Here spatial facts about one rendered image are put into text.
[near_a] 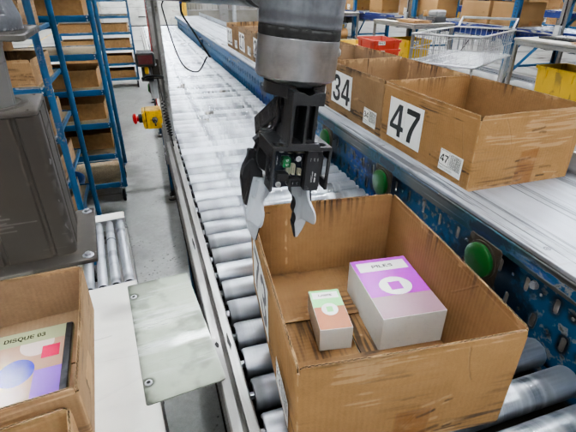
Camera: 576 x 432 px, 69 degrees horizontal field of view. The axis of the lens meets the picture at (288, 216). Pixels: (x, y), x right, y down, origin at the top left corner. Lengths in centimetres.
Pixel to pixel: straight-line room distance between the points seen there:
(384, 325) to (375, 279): 10
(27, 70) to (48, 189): 102
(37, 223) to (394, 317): 74
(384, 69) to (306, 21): 128
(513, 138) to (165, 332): 81
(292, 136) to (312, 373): 26
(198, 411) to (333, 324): 99
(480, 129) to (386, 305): 44
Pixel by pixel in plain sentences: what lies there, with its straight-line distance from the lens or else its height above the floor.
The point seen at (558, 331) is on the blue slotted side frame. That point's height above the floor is 76.
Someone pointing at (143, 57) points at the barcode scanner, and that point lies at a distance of 158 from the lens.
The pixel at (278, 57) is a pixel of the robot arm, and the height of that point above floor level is 122.
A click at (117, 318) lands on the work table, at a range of 85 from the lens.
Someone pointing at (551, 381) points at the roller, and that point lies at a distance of 80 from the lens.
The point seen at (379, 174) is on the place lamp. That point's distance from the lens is 117.
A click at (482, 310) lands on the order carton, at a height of 88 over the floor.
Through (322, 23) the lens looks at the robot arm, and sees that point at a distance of 46.
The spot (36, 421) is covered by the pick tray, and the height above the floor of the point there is 85.
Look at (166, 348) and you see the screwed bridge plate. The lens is 76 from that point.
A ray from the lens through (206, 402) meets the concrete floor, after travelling 164.
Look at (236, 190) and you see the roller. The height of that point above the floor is 74.
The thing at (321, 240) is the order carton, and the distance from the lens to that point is 86.
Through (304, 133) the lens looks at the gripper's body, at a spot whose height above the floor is 114.
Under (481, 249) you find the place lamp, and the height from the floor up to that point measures 84.
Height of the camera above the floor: 128
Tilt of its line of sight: 29 degrees down
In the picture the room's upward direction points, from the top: straight up
